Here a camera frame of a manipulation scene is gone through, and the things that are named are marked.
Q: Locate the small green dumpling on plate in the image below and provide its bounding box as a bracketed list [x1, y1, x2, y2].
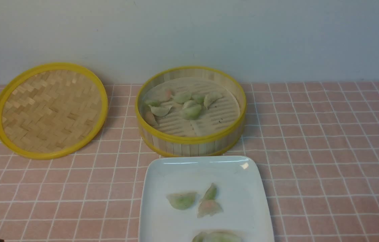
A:
[201, 183, 217, 202]

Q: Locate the white square plate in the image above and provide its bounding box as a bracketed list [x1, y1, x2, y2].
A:
[138, 155, 275, 242]

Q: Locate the green dumpling on plate left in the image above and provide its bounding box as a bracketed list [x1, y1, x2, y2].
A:
[166, 192, 197, 210]

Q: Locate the pink dumpling on plate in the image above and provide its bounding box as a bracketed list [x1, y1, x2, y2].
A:
[197, 200, 223, 218]

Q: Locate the green dumpling at plate bottom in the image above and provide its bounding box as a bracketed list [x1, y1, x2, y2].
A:
[192, 231, 243, 242]

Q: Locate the large green dumpling in steamer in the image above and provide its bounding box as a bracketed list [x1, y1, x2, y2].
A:
[180, 104, 202, 120]

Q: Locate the yellow-rimmed bamboo steamer basket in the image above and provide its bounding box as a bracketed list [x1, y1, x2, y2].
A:
[135, 66, 248, 157]

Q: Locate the small green dumpling in steamer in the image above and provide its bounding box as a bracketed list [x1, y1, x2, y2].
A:
[192, 94, 206, 106]

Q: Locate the green dumpling in steamer back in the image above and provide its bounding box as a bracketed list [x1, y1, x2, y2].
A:
[171, 91, 192, 104]

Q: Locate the white dumpling in steamer left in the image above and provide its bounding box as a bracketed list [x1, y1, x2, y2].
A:
[148, 105, 173, 117]

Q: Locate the pale dumpling in steamer right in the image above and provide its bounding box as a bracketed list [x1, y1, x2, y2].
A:
[203, 91, 223, 109]

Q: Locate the pink dumpling in steamer back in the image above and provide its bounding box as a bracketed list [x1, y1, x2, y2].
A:
[159, 88, 173, 103]

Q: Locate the green dumpling in steamer left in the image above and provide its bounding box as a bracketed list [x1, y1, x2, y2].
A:
[144, 99, 161, 107]

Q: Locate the pink dumpling at steamer edge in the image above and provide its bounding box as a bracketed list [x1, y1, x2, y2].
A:
[143, 111, 158, 127]

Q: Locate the yellow-rimmed bamboo steamer lid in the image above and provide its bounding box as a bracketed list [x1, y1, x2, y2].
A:
[0, 63, 108, 160]

